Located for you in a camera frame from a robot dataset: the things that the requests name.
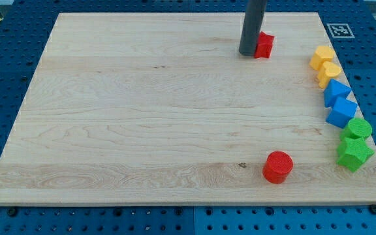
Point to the yellow heart block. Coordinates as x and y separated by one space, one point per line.
328 71

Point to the white fiducial marker tag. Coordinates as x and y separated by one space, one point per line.
340 31

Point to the yellow hexagon block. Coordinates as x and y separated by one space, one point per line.
321 55

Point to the red cylinder block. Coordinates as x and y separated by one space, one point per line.
277 167

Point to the green star block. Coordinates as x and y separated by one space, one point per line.
353 153

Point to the red star block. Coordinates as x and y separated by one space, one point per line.
264 45

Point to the wooden board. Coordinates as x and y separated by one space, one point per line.
160 109

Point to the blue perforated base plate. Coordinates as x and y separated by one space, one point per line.
24 32

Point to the green cylinder block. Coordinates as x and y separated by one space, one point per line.
356 128

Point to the blue triangle block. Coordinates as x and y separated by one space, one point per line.
334 90

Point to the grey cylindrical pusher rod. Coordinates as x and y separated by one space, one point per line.
254 14

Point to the blue cube block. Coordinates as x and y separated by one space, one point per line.
342 111

